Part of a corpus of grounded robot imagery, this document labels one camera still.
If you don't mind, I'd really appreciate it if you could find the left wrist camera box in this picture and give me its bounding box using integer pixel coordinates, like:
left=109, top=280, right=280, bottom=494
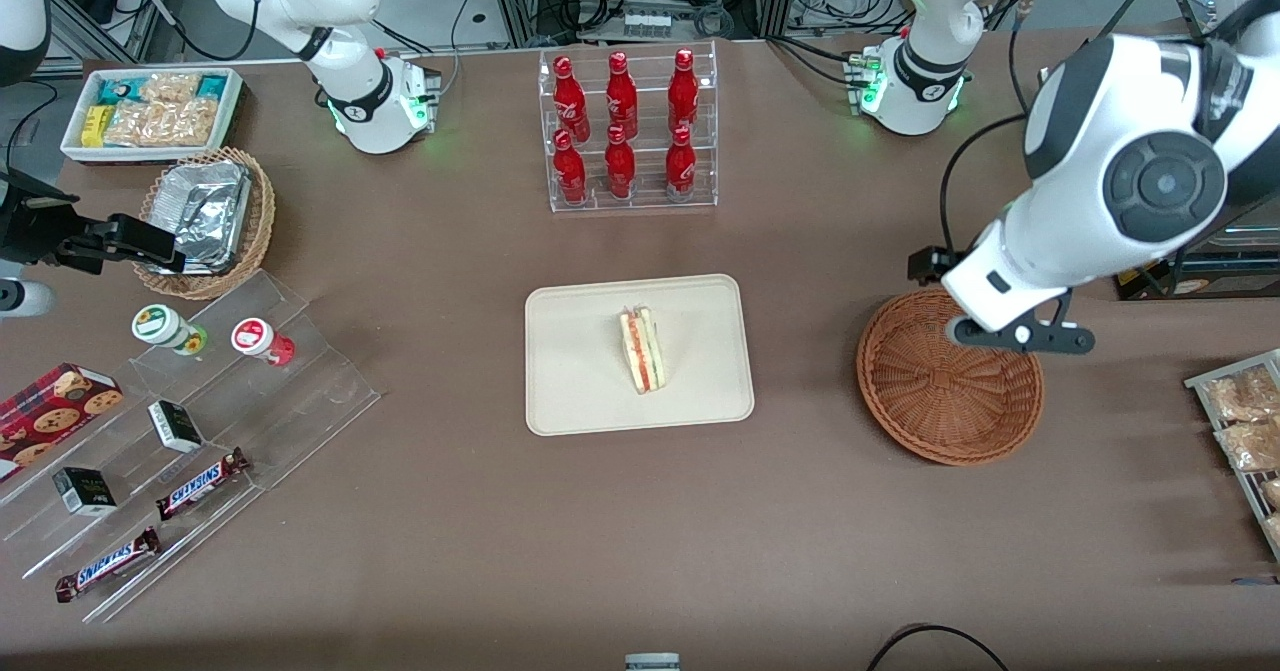
left=907, top=247, right=963, bottom=286

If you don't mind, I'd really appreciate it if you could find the brown wicker basket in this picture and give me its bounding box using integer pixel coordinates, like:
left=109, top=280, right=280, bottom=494
left=856, top=288, right=1046, bottom=468

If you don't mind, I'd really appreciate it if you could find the clear acrylic stepped stand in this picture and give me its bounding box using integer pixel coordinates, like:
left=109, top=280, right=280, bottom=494
left=0, top=270, right=382, bottom=625

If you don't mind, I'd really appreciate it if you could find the clear acrylic bottle rack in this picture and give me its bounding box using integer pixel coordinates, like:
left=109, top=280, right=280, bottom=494
left=537, top=40, right=720, bottom=215

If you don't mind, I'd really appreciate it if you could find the cream rectangular tray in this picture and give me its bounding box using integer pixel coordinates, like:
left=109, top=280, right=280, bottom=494
left=525, top=273, right=756, bottom=437

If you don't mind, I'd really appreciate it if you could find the aluminium foil tray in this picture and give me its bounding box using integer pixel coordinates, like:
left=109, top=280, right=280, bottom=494
left=147, top=160, right=252, bottom=275

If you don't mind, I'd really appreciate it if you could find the red cola bottle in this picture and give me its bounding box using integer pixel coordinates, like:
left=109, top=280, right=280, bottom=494
left=664, top=125, right=698, bottom=201
left=667, top=48, right=701, bottom=134
left=552, top=129, right=589, bottom=205
left=605, top=51, right=640, bottom=140
left=552, top=55, right=592, bottom=142
left=603, top=125, right=638, bottom=201

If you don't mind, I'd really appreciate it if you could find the grey wire tray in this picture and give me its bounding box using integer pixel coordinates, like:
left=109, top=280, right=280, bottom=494
left=1184, top=348, right=1280, bottom=564

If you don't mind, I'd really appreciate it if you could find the green lid sunflower jar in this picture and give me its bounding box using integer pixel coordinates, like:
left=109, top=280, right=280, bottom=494
left=131, top=303, right=210, bottom=358

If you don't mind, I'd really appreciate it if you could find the Snickers chocolate bar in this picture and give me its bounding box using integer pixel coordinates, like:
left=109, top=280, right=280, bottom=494
left=154, top=447, right=252, bottom=523
left=54, top=525, right=162, bottom=605

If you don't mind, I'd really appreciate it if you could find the dark crate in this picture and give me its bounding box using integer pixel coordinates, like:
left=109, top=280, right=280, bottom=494
left=1113, top=216, right=1280, bottom=303

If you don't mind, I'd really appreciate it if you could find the black looped cable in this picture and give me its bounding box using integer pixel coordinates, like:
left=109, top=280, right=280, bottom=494
left=864, top=623, right=1012, bottom=671

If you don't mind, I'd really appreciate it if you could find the black camera cable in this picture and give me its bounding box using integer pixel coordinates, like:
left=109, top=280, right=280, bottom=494
left=938, top=111, right=1031, bottom=254

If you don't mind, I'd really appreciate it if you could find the triangle sandwich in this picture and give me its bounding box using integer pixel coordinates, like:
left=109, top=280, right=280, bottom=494
left=618, top=305, right=667, bottom=396

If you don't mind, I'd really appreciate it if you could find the small black carton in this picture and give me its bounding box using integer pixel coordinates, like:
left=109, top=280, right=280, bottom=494
left=147, top=400, right=205, bottom=455
left=51, top=466, right=119, bottom=519

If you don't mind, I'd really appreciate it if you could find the light wicker basket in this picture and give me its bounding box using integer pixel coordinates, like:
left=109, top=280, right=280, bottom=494
left=131, top=146, right=277, bottom=301

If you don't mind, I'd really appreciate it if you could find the white plastic bin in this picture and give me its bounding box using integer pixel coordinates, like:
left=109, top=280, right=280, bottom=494
left=60, top=67, right=247, bottom=165

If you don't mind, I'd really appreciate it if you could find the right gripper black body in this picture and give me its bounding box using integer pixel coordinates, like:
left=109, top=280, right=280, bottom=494
left=0, top=173, right=81, bottom=264

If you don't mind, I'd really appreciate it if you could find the red chocolate chip cookie box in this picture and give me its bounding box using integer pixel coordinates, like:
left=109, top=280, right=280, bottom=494
left=0, top=362, right=124, bottom=483

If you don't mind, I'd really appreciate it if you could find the red lid jar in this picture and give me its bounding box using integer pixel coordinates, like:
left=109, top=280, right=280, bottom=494
left=230, top=317, right=297, bottom=368

